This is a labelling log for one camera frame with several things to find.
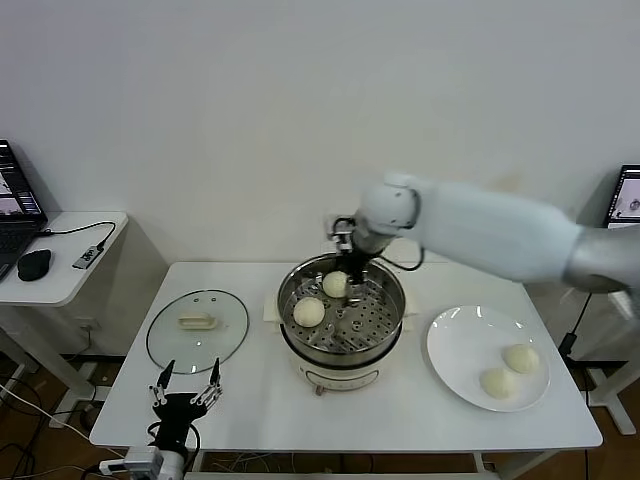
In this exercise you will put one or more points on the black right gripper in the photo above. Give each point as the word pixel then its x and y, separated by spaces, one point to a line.
pixel 356 265

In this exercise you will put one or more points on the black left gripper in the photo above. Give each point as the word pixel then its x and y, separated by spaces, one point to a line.
pixel 180 407

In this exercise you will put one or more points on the white steamed baozi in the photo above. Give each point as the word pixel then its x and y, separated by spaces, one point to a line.
pixel 520 358
pixel 332 286
pixel 308 312
pixel 497 384

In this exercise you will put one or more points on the round glass pot lid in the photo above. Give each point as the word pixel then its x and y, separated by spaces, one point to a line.
pixel 170 345

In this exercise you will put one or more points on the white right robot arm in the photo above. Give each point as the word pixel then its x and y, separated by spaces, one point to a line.
pixel 500 225

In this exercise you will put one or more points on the perforated steel steamer basket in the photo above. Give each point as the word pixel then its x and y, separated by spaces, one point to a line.
pixel 365 325

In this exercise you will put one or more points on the cream electric cooker base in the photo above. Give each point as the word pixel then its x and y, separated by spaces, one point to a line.
pixel 340 372

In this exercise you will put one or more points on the large white round plate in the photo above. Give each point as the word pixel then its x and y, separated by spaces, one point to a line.
pixel 465 345

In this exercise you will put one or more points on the grey usb hub dongle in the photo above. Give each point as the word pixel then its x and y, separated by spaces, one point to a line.
pixel 89 257

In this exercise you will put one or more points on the white side table with mouse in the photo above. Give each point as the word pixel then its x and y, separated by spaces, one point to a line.
pixel 60 285

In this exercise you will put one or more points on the black computer mouse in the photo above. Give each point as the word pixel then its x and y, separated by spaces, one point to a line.
pixel 34 265

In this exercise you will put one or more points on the black laptop with mouse beside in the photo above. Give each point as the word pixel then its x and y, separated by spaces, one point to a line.
pixel 15 235

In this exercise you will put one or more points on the dark grey laptop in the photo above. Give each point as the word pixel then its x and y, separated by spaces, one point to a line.
pixel 625 200

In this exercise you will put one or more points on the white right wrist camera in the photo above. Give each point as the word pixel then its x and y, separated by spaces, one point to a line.
pixel 342 232

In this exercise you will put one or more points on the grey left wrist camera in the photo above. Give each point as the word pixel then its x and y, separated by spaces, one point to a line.
pixel 144 459

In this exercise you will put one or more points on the white wall socket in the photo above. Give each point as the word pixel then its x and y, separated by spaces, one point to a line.
pixel 92 328

